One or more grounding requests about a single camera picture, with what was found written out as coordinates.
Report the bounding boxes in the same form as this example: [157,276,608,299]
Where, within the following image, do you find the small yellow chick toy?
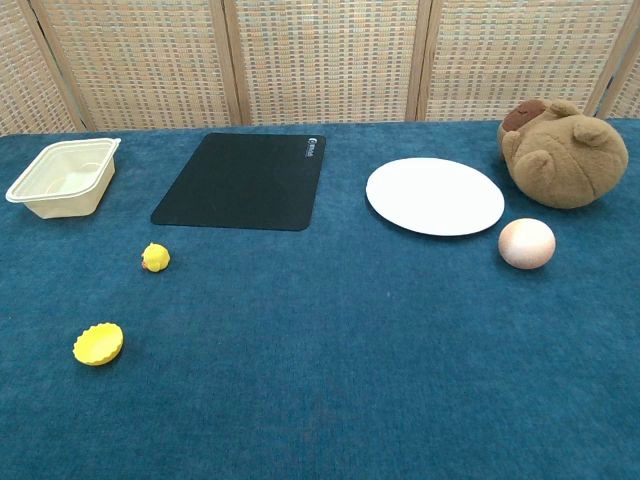
[140,242,172,274]

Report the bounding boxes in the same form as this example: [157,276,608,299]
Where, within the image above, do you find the yellow round plastic cup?
[73,322,125,367]

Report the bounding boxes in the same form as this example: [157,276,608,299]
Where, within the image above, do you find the brown capybara plush toy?
[497,98,630,210]

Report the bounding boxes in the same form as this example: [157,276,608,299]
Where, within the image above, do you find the black mouse pad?
[150,132,327,233]

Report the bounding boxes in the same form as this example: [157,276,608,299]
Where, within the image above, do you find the blue table cloth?
[0,118,640,480]

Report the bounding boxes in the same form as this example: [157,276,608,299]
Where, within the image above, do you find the white round plate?
[365,157,506,237]

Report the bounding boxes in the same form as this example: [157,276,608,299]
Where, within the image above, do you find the pale pink ball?
[497,218,557,271]

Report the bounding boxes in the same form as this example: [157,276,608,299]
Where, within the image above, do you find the cream plastic food container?
[5,137,123,220]

